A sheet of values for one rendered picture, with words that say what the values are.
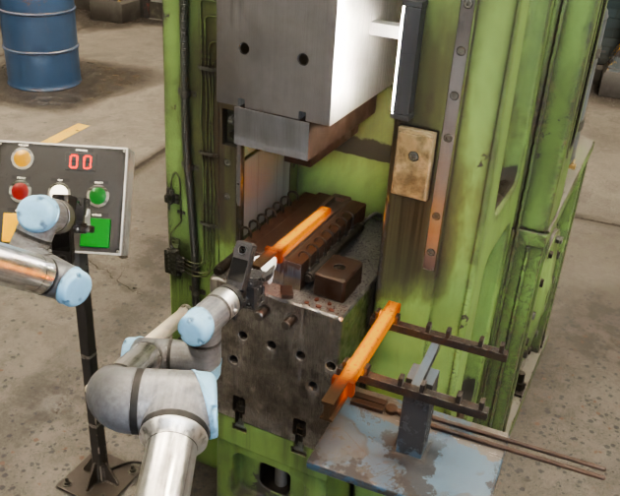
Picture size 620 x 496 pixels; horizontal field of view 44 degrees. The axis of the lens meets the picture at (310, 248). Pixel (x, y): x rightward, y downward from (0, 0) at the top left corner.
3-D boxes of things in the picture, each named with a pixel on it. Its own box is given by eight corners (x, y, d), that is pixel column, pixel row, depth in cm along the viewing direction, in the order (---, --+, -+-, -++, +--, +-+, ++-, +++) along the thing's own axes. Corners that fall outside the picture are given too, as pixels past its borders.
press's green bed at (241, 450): (318, 572, 231) (329, 455, 209) (213, 524, 245) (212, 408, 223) (386, 456, 275) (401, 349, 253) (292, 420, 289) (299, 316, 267)
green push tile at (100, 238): (108, 248, 198) (110, 218, 198) (79, 246, 198) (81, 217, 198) (110, 248, 200) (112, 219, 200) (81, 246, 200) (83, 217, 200)
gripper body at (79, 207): (93, 200, 181) (77, 195, 169) (90, 236, 181) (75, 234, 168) (59, 198, 181) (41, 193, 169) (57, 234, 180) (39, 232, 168)
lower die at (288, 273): (299, 290, 197) (301, 262, 193) (232, 270, 204) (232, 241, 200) (363, 226, 231) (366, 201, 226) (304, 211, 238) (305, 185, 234)
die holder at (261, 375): (330, 456, 208) (341, 319, 187) (210, 409, 222) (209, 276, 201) (402, 349, 253) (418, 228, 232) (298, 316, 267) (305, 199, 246)
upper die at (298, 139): (307, 161, 180) (309, 122, 175) (233, 144, 187) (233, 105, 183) (375, 112, 213) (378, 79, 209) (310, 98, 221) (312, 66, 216)
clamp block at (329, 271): (342, 304, 193) (344, 281, 190) (312, 294, 196) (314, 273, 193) (361, 282, 202) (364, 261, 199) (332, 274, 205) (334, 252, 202)
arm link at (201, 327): (175, 344, 170) (173, 312, 166) (203, 321, 179) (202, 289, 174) (205, 355, 167) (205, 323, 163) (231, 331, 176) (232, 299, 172)
